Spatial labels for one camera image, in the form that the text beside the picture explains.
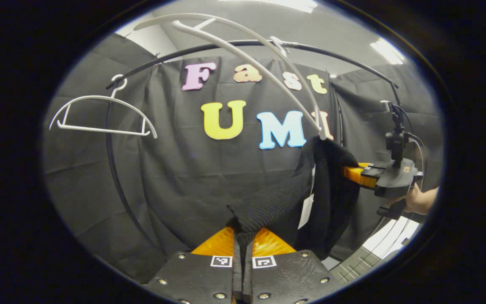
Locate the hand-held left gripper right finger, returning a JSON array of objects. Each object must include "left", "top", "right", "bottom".
[{"left": 243, "top": 227, "right": 345, "bottom": 304}]

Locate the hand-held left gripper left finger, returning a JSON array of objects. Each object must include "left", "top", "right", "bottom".
[{"left": 144, "top": 227, "right": 238, "bottom": 304}]

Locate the black knit jacket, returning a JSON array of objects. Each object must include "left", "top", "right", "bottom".
[{"left": 226, "top": 136, "right": 361, "bottom": 261}]

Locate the white plastic hanger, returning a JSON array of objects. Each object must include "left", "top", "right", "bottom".
[
  {"left": 133, "top": 13, "right": 328, "bottom": 141},
  {"left": 49, "top": 74, "right": 158, "bottom": 139}
]

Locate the black metal clothes rack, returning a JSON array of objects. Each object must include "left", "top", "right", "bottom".
[{"left": 105, "top": 39, "right": 402, "bottom": 254}]

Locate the black backdrop cloth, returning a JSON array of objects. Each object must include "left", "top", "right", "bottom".
[{"left": 43, "top": 34, "right": 444, "bottom": 283}]

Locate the rectangular ceiling light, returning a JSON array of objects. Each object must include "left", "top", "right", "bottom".
[
  {"left": 222, "top": 0, "right": 317, "bottom": 13},
  {"left": 370, "top": 38, "right": 406, "bottom": 65}
]

